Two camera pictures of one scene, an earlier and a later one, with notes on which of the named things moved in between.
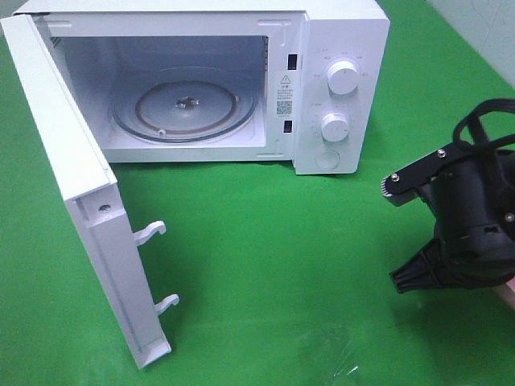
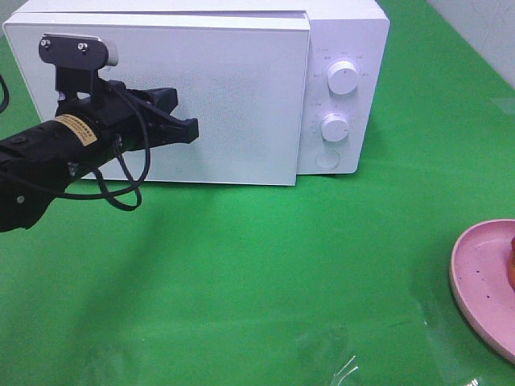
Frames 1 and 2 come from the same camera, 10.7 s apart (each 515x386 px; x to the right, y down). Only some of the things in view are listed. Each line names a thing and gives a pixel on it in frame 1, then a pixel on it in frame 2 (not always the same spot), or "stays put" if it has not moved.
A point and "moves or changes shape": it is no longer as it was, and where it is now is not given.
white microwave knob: (342, 76) stays put
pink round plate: (508, 290) moves or changes shape
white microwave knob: (335, 127) stays put
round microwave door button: (329, 159) stays put
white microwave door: (87, 182) to (242, 75)
